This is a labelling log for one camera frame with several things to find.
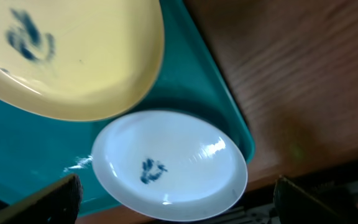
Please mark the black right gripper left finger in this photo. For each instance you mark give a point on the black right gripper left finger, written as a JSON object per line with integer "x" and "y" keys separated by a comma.
{"x": 57, "y": 203}

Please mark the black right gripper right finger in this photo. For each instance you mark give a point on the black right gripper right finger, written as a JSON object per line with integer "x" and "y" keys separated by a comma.
{"x": 297, "y": 205}

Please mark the light blue plate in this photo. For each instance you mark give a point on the light blue plate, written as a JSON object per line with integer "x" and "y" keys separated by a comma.
{"x": 169, "y": 165}

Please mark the teal plastic tray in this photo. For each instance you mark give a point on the teal plastic tray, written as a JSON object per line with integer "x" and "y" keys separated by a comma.
{"x": 36, "y": 151}

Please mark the yellow plate with blue stain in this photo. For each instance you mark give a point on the yellow plate with blue stain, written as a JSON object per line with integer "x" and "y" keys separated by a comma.
{"x": 79, "y": 60}

